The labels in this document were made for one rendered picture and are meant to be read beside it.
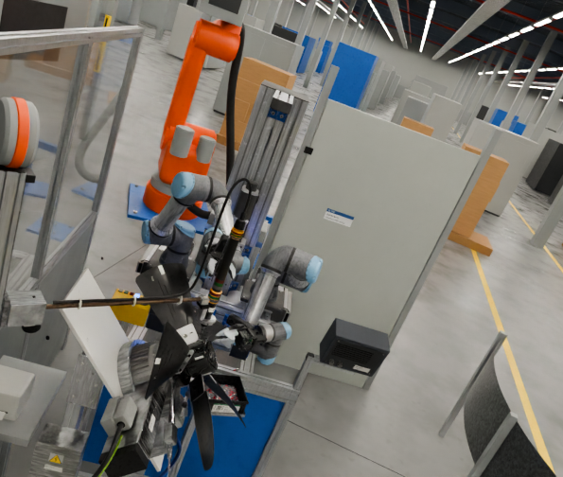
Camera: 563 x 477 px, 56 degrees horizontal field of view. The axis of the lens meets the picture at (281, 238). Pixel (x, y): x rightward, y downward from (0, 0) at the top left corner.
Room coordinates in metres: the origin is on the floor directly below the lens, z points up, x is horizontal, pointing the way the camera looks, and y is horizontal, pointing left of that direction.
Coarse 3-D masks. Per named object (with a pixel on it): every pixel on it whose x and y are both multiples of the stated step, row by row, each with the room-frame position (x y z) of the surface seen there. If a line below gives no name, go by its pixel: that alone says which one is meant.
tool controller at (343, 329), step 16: (336, 320) 2.11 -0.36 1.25; (336, 336) 2.02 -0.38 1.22; (352, 336) 2.05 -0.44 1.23; (368, 336) 2.09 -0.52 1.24; (384, 336) 2.14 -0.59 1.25; (320, 352) 2.11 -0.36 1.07; (336, 352) 2.05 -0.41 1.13; (352, 352) 2.05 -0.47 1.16; (368, 352) 2.05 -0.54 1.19; (384, 352) 2.06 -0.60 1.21; (352, 368) 2.08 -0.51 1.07; (368, 368) 2.09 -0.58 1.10
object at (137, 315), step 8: (120, 296) 1.93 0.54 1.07; (128, 296) 1.95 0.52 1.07; (120, 312) 1.89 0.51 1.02; (128, 312) 1.90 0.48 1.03; (136, 312) 1.90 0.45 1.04; (144, 312) 1.91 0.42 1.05; (120, 320) 1.90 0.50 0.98; (128, 320) 1.90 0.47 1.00; (136, 320) 1.91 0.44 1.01; (144, 320) 1.91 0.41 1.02
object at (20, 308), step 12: (12, 300) 1.17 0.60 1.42; (24, 300) 1.19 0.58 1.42; (36, 300) 1.21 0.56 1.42; (12, 312) 1.16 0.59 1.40; (24, 312) 1.18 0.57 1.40; (36, 312) 1.20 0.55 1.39; (0, 324) 1.15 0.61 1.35; (12, 324) 1.16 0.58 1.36; (24, 324) 1.18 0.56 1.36; (36, 324) 1.20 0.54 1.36
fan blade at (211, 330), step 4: (196, 308) 1.89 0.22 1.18; (196, 316) 1.82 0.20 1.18; (196, 320) 1.79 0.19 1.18; (216, 320) 1.89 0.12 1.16; (196, 324) 1.77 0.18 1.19; (200, 324) 1.78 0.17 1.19; (216, 324) 1.85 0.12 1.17; (220, 324) 1.88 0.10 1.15; (196, 328) 1.73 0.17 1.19; (200, 328) 1.74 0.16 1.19; (204, 328) 1.75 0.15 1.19; (208, 328) 1.77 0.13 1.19; (212, 328) 1.78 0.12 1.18; (216, 328) 1.81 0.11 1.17; (220, 328) 1.83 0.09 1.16; (204, 332) 1.72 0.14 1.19; (208, 332) 1.73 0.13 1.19; (212, 332) 1.75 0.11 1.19; (216, 332) 1.77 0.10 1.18; (204, 336) 1.70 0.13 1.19; (208, 336) 1.70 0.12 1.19; (212, 336) 1.72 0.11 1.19; (212, 340) 1.69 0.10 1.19
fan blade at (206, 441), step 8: (200, 400) 1.44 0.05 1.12; (208, 400) 1.40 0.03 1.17; (200, 408) 1.43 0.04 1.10; (208, 408) 1.38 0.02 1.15; (200, 416) 1.42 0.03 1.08; (208, 416) 1.37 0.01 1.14; (200, 424) 1.41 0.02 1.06; (208, 424) 1.35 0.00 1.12; (200, 432) 1.40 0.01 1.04; (208, 432) 1.34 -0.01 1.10; (200, 440) 1.39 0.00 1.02; (208, 440) 1.33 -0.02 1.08; (200, 448) 1.38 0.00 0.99; (208, 448) 1.32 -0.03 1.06; (208, 456) 1.31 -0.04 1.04; (208, 464) 1.31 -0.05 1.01
